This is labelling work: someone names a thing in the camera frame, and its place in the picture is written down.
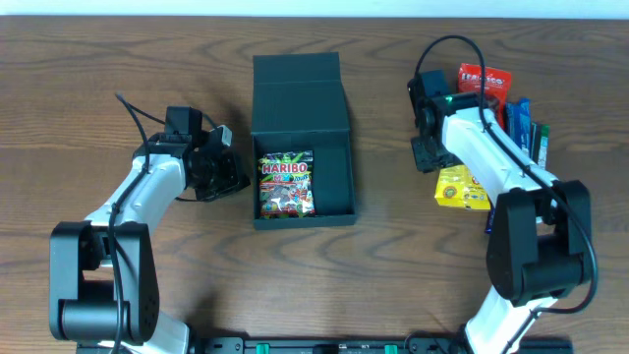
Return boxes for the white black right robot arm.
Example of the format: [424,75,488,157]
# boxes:
[411,92,598,353]

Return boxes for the black box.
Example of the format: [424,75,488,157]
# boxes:
[251,52,357,230]

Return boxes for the blue wrapped cookie pack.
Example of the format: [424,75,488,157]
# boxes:
[505,97,532,157]

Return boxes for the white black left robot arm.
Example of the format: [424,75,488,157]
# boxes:
[49,125,249,353]

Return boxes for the red candy bag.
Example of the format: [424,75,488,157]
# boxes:
[457,63,512,129]

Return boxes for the Haribo gummy bag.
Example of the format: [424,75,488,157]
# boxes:
[257,150,315,219]

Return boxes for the yellow snack bag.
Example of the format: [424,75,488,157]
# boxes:
[434,165,491,211]

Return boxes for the purple Dairy Milk bar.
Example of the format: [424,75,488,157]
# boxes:
[485,205,495,235]

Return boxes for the green white candy bar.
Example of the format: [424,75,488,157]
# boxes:
[530,122,549,169]

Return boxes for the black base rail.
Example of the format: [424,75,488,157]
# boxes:
[75,336,575,354]

